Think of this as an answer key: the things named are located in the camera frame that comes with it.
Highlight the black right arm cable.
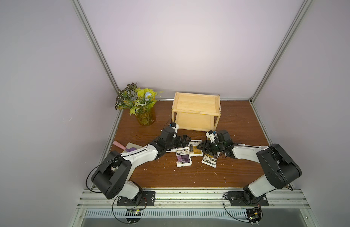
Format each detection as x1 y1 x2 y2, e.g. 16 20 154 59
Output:
222 191 249 224

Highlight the left small circuit board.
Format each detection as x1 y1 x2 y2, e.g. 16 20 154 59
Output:
125 209 142 224

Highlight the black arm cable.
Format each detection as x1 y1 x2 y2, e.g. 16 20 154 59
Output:
222 191 249 224
85 147 149 194

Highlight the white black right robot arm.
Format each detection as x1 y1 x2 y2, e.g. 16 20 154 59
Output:
197 130 302 204

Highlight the purple pink small shovel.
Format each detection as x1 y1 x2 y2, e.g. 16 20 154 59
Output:
113 141 135 152

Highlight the aluminium front rail frame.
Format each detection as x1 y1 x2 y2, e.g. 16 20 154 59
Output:
69 188 319 227

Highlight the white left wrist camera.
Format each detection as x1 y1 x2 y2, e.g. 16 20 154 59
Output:
169 123 179 138

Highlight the amber transparent plastic vase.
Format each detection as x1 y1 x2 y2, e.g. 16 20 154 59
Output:
136 108 156 126

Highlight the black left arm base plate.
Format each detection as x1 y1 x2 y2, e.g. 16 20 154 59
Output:
116 190 156 207

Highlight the light wooden two-tier shelf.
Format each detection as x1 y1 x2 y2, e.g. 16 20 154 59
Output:
172 92 221 131

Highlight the yellow coffee bag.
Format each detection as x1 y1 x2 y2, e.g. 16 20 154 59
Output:
188 140 203 157
201 154 218 168

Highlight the artificial green leafy plant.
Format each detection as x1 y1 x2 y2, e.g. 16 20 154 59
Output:
115 83 160 115

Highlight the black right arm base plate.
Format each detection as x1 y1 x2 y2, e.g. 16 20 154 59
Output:
225 191 269 207

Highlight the right small circuit board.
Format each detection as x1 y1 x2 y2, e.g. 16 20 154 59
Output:
246 207 263 225

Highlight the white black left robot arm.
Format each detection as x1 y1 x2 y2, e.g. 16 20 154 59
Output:
89 123 191 204

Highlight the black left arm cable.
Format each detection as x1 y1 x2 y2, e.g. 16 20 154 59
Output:
85 147 149 194

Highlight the small circuit board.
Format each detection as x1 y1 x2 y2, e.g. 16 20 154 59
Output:
246 207 263 225
125 209 142 224

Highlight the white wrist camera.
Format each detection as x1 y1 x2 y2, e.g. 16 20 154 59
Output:
206 130 218 143
169 123 179 138

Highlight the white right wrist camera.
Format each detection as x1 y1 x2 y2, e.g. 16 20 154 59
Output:
206 130 218 143

